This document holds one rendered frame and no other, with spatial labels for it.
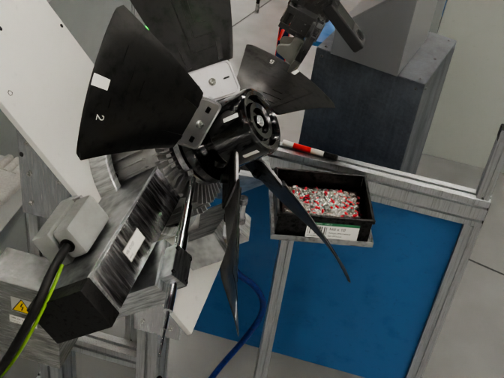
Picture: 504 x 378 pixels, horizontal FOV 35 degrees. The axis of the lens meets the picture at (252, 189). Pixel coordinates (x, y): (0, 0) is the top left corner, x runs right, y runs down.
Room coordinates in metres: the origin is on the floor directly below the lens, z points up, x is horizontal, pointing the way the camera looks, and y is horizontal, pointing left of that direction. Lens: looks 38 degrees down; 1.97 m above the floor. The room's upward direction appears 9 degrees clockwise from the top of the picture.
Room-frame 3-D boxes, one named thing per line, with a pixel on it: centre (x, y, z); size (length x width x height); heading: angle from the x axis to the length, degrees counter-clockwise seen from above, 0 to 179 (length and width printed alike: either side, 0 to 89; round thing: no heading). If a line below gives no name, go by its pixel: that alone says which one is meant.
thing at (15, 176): (1.31, 0.53, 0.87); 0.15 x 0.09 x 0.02; 165
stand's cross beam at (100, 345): (1.15, 0.28, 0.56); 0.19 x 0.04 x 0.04; 81
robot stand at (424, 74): (1.95, -0.31, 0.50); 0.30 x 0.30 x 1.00; 68
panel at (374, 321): (1.59, -0.12, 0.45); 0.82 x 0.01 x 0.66; 81
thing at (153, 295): (0.92, 0.16, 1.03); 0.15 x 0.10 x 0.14; 81
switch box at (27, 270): (1.08, 0.40, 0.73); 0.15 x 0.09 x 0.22; 81
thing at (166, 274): (0.91, 0.10, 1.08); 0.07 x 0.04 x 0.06; 1
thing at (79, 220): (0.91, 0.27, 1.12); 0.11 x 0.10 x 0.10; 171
